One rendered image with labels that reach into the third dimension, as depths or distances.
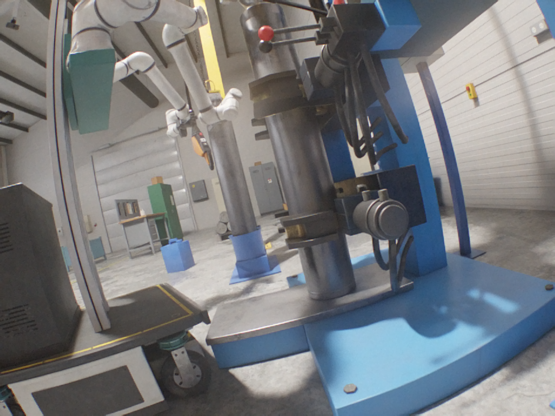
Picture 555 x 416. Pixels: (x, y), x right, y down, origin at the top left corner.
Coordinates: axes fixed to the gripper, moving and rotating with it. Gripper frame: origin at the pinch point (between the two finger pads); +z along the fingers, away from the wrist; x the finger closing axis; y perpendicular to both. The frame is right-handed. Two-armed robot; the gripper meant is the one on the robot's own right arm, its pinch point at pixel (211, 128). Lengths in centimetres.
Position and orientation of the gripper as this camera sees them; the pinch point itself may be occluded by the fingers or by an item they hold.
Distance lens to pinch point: 200.5
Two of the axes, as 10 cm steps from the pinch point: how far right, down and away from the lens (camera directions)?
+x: 6.4, -1.9, 7.5
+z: -5.9, 4.9, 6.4
